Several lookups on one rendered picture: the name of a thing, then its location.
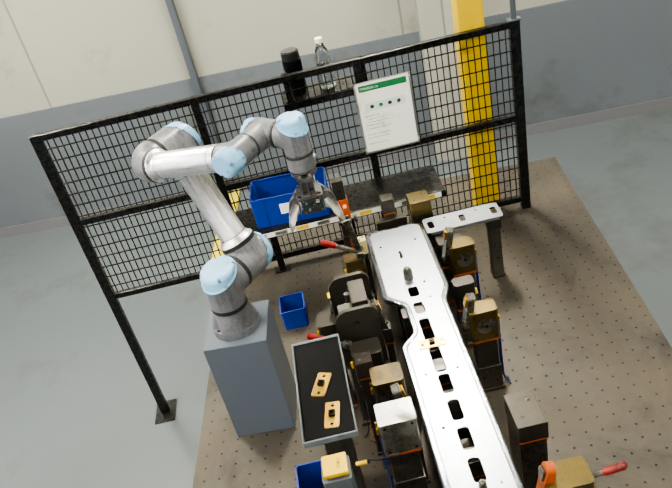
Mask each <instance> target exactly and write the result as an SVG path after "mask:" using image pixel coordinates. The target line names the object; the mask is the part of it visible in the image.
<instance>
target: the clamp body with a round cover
mask: <svg viewBox="0 0 672 488"><path fill-rule="evenodd" d="M369 373H370V377H371V381H372V382H370V383H369V384H370V386H371V388H370V389H371V393H372V395H373V396H374V400H375V404H380V403H384V402H388V401H392V400H396V399H395V397H394V395H393V393H392V391H391V387H390V385H392V384H394V383H397V382H398V384H399V385H402V387H403V389H404V390H405V393H406V397H408V394H407V390H406V385H405V380H404V375H403V372H402V368H401V365H400V363H399V362H393V363H389V364H385V365H381V366H376V367H372V368H370V369H369Z"/></svg>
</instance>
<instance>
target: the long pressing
mask: <svg viewBox="0 0 672 488"><path fill-rule="evenodd" d="M365 238H366V242H367V247H368V250H369V254H370V257H371V261H372V264H373V267H374V271H375V274H376V278H377V281H378V284H379V288H380V291H381V295H382V298H383V300H384V301H385V302H386V303H388V304H391V305H395V306H398V307H401V308H403V309H404V310H405V311H406V313H407V316H408V319H409V322H410V325H411V328H412V335H411V336H410V338H409V339H408V340H407V341H406V342H405V343H404V345H403V347H402V353H403V357H404V360H405V363H406V367H407V370H408V373H409V377H410V380H411V383H412V387H413V390H414V393H415V397H416V400H417V403H418V407H419V410H420V413H421V417H422V420H423V423H424V427H425V430H426V433H427V437H428V440H429V443H430V447H431V450H432V453H433V457H434V460H435V463H436V467H437V470H438V473H439V477H440V480H441V483H442V487H443V488H479V487H478V485H479V484H478V482H475V481H474V478H473V476H472V473H471V470H470V467H469V464H468V461H469V460H471V459H475V458H477V459H479V460H480V463H481V465H482V468H483V471H484V474H485V476H486V482H487V487H488V488H524V487H523V484H522V482H521V479H520V477H519V474H518V472H517V470H516V467H515V465H514V462H513V460H512V457H511V455H510V453H509V450H508V448H507V445H506V443H505V440H504V438H503V436H502V433H501V431H500V428H499V426H498V423H497V421H496V419H495V416H494V414H493V411H492V409H491V406H490V404H489V402H488V399H487V397H486V394H485V392H484V389H483V387H482V385H481V382H480V380H479V377H478V375H477V372H476V370H475V368H474V365H473V363H472V360H471V358H470V355H469V353H468V351H467V348H466V346H465V343H464V341H463V338H462V336H461V334H460V331H459V329H458V326H457V324H456V321H455V319H454V317H453V314H452V312H451V309H450V307H449V304H448V302H447V299H446V297H447V293H448V289H449V285H448V282H447V280H446V277H445V275H444V273H443V270H442V268H441V265H440V263H439V261H438V258H437V256H436V254H435V251H434V249H433V247H432V244H431V242H430V240H429V237H428V235H427V233H426V230H425V228H424V226H423V225H422V224H420V223H411V224H407V225H402V226H398V227H394V228H390V229H386V230H382V231H377V232H373V233H369V234H367V235H366V237H365ZM414 239H416V240H414ZM379 247H382V248H379ZM399 251H401V253H402V257H403V258H400V253H398V252H399ZM405 266H409V267H411V269H412V272H413V279H412V280H410V281H406V280H404V275H403V268H404V267H405ZM423 281H426V282H423ZM413 287H416V288H417V290H418V293H419V295H418V296H414V297H411V296H410V294H409V291H408V289H410V288H413ZM429 296H432V297H429ZM416 303H422V304H423V306H424V309H425V312H424V313H420V314H417V313H416V311H415V308H414V304H416ZM424 319H428V320H429V323H430V325H431V328H432V331H433V334H434V336H435V337H439V336H444V337H445V340H446V342H447V344H445V345H441V346H437V348H439V350H440V353H441V356H442V358H443V361H444V364H445V367H446V370H445V371H441V372H437V371H436V369H435V366H434V363H433V360H432V357H431V354H430V352H429V350H430V349H432V348H429V349H425V350H420V349H419V346H418V342H419V341H423V340H425V337H424V334H423V331H422V328H421V326H420V323H419V321H420V320H424ZM457 366H458V367H459V368H456V367H457ZM425 374H427V375H426V376H425ZM442 375H449V378H450V380H451V383H452V386H453V389H454V391H453V392H450V393H444V392H443V389H442V386H441V383H440V380H439V377H440V376H442ZM454 400H457V401H458V402H459V405H460V408H461V411H462V413H463V416H464V418H463V419H460V420H453V418H452V415H451V412H450V409H449V406H448V402H450V401H454ZM442 427H445V429H442ZM463 428H467V429H468V430H469V432H470V435H471V438H472V441H473V443H474V448H473V449H469V450H464V449H463V447H462V444H461V441H460V438H459V435H458V432H457V431H458V430H459V429H463ZM501 481H503V483H500V482H501Z"/></svg>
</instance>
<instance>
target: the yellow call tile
mask: <svg viewBox="0 0 672 488"><path fill-rule="evenodd" d="M321 462H322V469H323V476H324V479H325V480H326V479H330V478H334V477H338V476H342V475H347V474H349V469H348V463H347V458H346V453H345V452H340V453H336V454H332V455H328V456H324V457H321Z"/></svg>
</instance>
